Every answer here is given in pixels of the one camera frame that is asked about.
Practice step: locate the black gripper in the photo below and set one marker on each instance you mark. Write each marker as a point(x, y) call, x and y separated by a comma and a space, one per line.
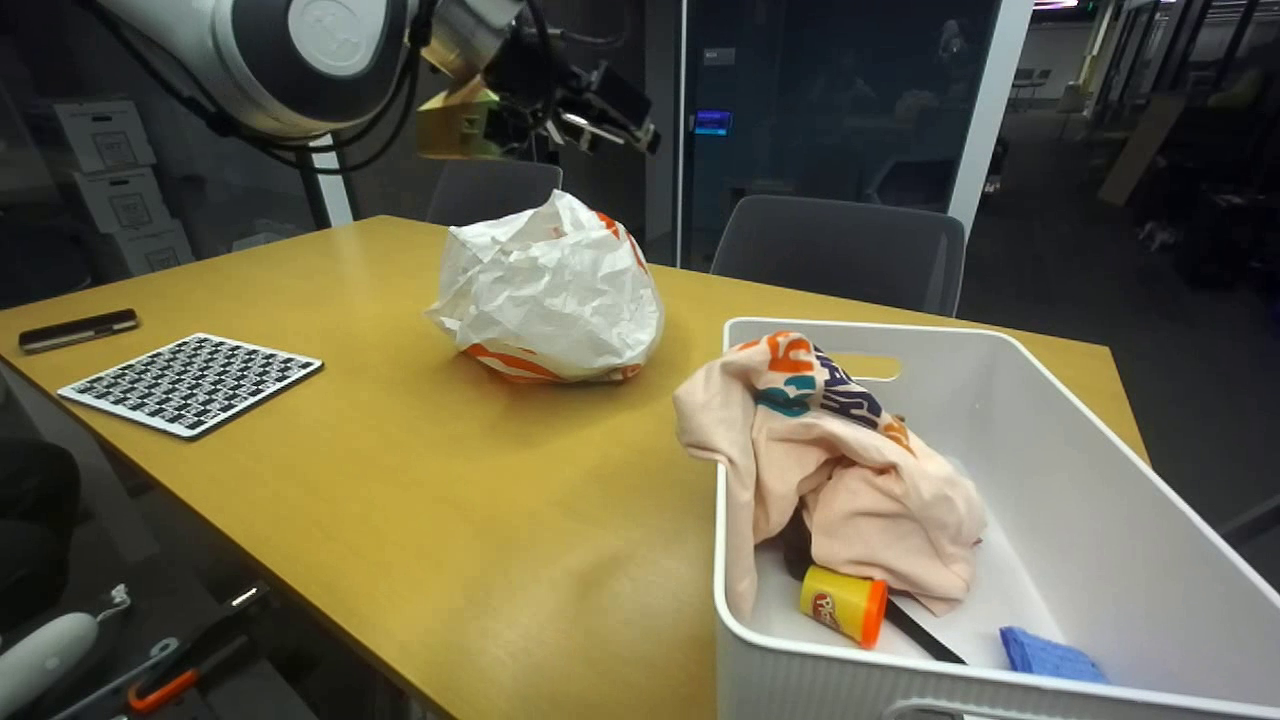
point(545, 82)

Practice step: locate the white plastic bag orange print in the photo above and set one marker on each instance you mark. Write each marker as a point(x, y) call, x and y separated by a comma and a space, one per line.
point(562, 292)

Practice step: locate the peach printed shirt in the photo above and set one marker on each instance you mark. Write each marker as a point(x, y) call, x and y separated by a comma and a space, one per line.
point(866, 523)

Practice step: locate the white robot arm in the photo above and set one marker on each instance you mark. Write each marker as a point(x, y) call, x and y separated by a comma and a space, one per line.
point(267, 55)

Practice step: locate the white plastic laundry basket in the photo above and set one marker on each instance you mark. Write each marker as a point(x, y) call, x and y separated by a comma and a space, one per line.
point(1147, 533)

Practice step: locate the blue lit sign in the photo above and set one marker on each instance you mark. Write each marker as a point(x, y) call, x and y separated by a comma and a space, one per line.
point(711, 125)

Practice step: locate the narrow grey chair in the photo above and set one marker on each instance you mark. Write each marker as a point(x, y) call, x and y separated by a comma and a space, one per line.
point(481, 193)

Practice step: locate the wide grey chair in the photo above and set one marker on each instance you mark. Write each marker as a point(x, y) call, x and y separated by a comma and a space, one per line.
point(840, 247)

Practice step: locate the white slanted pillar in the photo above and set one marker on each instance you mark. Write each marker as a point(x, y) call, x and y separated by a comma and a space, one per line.
point(992, 105)

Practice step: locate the white box with QR label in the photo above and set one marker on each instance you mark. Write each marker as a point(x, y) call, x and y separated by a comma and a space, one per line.
point(106, 139)
point(149, 248)
point(121, 202)

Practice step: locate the black white checkerboard board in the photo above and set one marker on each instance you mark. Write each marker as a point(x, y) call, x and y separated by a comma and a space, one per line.
point(194, 383)

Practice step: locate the yellow play dough can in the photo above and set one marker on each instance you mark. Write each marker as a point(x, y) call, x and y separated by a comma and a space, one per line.
point(840, 603)

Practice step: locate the black marker pen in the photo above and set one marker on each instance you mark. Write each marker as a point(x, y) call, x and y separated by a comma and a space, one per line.
point(926, 638)
point(80, 328)

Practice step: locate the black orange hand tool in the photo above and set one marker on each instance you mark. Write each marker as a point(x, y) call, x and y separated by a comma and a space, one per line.
point(184, 672)

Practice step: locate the blue toy block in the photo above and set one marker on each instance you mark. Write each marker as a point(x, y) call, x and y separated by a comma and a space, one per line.
point(1044, 652)

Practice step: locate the white electric toothbrush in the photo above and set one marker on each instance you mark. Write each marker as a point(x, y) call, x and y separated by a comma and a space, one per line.
point(42, 660)

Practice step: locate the white frame post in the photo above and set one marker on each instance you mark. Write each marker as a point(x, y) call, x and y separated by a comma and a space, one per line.
point(328, 185)

